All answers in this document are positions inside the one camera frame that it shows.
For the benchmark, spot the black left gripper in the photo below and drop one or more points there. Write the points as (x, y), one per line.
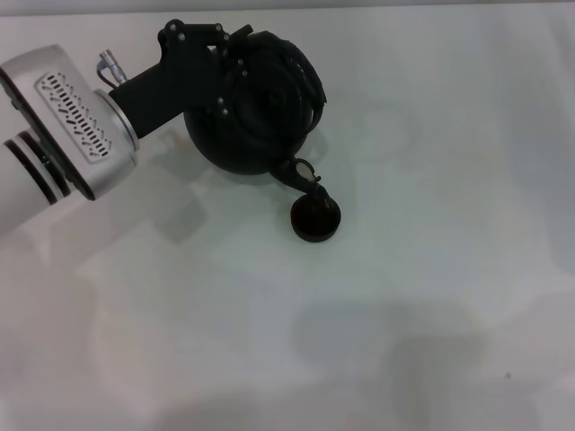
(170, 85)

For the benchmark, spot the black round teapot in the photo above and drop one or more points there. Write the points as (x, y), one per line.
(265, 125)

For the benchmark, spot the small dark teacup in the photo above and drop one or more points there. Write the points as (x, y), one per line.
(314, 224)

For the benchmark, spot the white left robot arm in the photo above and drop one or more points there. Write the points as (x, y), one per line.
(18, 188)

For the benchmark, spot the silver metal connector plug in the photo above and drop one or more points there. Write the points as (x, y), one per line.
(110, 65)

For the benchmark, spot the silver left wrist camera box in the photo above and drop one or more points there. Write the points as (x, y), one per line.
(67, 112)

